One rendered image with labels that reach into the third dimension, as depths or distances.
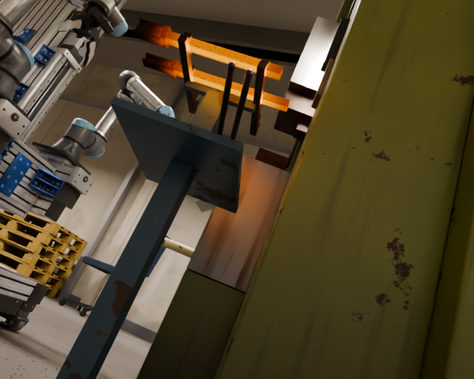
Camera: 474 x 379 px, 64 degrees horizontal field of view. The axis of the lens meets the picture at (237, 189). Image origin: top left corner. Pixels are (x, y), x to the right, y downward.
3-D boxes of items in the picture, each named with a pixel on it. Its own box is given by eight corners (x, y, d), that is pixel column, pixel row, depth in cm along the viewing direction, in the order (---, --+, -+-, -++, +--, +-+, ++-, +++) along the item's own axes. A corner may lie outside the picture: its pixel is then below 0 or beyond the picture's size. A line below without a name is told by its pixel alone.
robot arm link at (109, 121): (69, 142, 205) (126, 71, 224) (81, 156, 219) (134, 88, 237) (86, 151, 203) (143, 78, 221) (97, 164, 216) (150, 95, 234)
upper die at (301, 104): (280, 104, 161) (287, 87, 165) (273, 128, 180) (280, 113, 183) (375, 140, 158) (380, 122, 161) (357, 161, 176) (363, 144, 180)
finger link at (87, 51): (80, 66, 133) (82, 38, 131) (92, 68, 131) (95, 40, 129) (73, 65, 130) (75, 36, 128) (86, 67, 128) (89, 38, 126)
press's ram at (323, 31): (293, 67, 152) (323, 0, 167) (278, 119, 188) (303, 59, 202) (394, 104, 149) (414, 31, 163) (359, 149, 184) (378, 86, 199)
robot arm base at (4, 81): (-38, 76, 147) (-22, 58, 151) (-8, 101, 161) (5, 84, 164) (-11, 83, 142) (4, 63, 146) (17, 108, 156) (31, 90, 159)
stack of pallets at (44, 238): (58, 300, 460) (90, 244, 488) (16, 286, 396) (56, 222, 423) (-7, 270, 497) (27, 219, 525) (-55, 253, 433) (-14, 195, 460)
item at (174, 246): (156, 243, 178) (161, 233, 180) (157, 246, 183) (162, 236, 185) (242, 280, 175) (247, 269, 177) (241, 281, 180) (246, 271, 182)
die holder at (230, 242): (186, 268, 119) (238, 152, 136) (192, 283, 155) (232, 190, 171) (354, 338, 115) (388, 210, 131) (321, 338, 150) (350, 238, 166)
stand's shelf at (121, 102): (110, 103, 81) (114, 95, 81) (146, 178, 118) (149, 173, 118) (240, 151, 77) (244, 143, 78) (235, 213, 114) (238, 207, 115)
